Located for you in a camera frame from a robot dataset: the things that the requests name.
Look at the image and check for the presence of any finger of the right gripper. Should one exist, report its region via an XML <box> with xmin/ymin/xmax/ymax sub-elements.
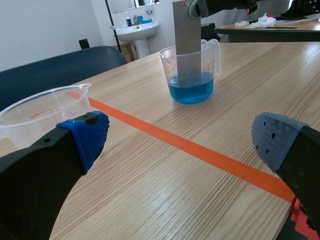
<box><xmin>188</xmin><ymin>0</ymin><xmax>258</xmax><ymax>20</ymax></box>

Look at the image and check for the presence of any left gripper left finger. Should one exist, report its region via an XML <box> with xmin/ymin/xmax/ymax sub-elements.
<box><xmin>0</xmin><ymin>111</ymin><xmax>110</xmax><ymax>240</ymax></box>

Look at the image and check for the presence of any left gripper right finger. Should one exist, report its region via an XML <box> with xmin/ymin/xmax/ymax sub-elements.
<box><xmin>250</xmin><ymin>111</ymin><xmax>320</xmax><ymax>236</ymax></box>

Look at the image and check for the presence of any grey metal plate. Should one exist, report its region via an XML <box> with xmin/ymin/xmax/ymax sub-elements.
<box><xmin>172</xmin><ymin>0</ymin><xmax>210</xmax><ymax>98</ymax></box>

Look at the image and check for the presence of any dark desk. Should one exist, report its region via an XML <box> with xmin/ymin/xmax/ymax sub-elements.
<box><xmin>214</xmin><ymin>14</ymin><xmax>320</xmax><ymax>43</ymax></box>

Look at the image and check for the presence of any toy brick block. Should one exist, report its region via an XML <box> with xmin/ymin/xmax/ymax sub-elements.
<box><xmin>289</xmin><ymin>196</ymin><xmax>316</xmax><ymax>235</ymax></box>

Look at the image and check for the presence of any empty clear plastic beaker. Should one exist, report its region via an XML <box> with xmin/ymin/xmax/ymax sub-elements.
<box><xmin>0</xmin><ymin>82</ymin><xmax>106</xmax><ymax>171</ymax></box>

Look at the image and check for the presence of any white wash basin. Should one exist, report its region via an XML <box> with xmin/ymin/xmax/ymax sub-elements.
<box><xmin>115</xmin><ymin>18</ymin><xmax>161</xmax><ymax>60</ymax></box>

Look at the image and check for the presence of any clear beaker with blue liquid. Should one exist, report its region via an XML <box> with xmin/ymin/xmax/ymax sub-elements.
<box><xmin>158</xmin><ymin>39</ymin><xmax>223</xmax><ymax>105</ymax></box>

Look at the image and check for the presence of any dark blue chair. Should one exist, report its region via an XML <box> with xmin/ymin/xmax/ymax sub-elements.
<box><xmin>0</xmin><ymin>46</ymin><xmax>128</xmax><ymax>111</ymax></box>

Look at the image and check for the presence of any black metal pole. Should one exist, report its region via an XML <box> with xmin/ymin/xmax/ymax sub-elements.
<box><xmin>104</xmin><ymin>0</ymin><xmax>124</xmax><ymax>54</ymax></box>

